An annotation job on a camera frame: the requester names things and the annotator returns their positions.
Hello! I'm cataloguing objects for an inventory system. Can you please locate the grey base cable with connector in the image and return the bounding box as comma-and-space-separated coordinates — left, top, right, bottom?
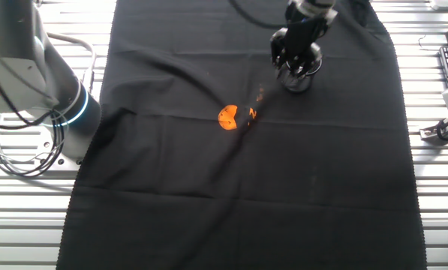
47, 31, 98, 95

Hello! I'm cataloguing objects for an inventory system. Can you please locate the large orange sticker piece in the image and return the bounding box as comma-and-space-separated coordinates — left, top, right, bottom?
218, 104, 239, 131

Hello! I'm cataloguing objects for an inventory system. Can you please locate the thin dark wire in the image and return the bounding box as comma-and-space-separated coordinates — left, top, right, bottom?
417, 34, 440, 51

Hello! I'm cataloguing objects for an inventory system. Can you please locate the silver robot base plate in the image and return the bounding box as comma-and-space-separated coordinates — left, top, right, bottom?
34, 125, 88, 166

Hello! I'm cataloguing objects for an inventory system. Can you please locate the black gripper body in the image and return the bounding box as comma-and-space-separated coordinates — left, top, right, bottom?
283, 16, 329, 63

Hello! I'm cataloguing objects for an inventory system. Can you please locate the black mesh pen holder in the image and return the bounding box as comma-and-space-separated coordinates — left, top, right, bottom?
277, 55, 323, 94

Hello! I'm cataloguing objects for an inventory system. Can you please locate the thick black gripper cable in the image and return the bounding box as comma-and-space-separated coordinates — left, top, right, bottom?
229, 0, 289, 31

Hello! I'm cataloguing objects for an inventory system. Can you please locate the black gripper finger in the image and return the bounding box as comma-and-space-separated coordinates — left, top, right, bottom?
297, 43, 323, 79
270, 28, 292, 76

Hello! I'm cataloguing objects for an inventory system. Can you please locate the metal camera stand foot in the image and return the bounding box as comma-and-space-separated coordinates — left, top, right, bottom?
419, 125, 448, 143

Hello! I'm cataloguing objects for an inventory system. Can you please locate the black cloth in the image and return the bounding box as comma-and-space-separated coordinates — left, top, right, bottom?
56, 0, 428, 270

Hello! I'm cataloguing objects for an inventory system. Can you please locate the black cable loop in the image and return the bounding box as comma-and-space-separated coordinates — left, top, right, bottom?
0, 55, 66, 179

